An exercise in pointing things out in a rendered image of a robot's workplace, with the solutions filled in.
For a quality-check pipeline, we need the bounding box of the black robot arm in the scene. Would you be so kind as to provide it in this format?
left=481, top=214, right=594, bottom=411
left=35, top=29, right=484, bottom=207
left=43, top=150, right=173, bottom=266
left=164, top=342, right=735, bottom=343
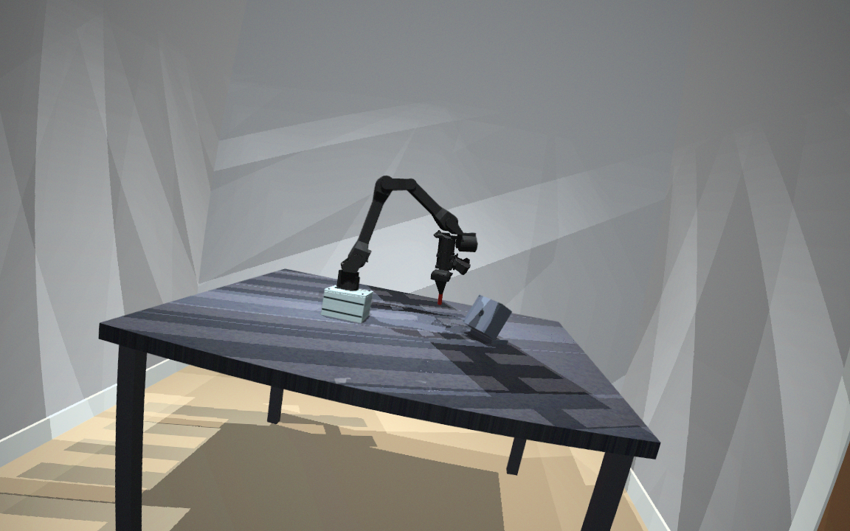
left=334, top=176, right=478, bottom=291

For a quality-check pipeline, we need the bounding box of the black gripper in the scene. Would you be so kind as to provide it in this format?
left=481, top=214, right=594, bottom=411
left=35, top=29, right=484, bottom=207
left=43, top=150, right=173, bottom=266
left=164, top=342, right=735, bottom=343
left=431, top=251, right=455, bottom=294

